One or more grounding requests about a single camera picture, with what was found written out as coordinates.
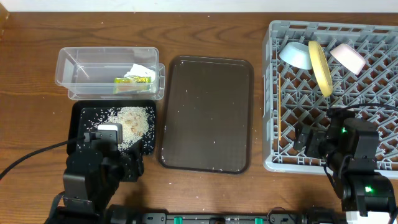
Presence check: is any white tissue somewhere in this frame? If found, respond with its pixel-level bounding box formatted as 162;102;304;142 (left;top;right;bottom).
124;64;156;82

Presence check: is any green snack wrapper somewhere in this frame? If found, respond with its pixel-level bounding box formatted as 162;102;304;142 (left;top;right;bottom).
114;76;152;94

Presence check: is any pink bowl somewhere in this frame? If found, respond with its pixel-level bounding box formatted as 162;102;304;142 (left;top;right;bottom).
330;44;366;75

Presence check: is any light blue bowl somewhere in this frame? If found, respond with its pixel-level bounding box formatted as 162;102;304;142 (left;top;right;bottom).
279;42;312;70

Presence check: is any grey dishwasher rack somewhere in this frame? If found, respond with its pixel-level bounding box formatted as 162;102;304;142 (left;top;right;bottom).
262;20;397;179

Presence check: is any peanut shells pile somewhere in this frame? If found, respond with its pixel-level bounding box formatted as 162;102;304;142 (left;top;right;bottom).
123;113;147;136

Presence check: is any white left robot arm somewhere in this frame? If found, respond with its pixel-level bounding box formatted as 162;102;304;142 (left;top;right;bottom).
45;141;144;224

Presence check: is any black food waste tray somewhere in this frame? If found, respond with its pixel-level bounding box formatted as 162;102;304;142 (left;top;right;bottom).
68;100;156;155

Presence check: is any wooden chopstick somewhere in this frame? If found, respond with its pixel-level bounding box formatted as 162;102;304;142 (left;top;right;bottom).
278;74;282;141

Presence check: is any dark brown serving tray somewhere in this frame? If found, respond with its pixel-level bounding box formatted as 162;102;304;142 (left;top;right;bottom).
159;55;254;174

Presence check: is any clear plastic waste bin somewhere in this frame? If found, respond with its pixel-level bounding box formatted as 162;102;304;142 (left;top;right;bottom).
55;47;165;100

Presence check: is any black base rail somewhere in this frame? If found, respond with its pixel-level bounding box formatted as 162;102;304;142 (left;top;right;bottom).
104;205;347;224

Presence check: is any white rice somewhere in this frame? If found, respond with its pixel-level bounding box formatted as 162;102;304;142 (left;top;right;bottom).
78;106;155;155

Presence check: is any yellow round plate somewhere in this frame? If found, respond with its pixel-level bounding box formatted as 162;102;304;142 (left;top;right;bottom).
308;40;333;97

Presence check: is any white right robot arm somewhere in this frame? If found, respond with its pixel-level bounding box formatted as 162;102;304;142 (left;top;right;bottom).
294;108;397;223

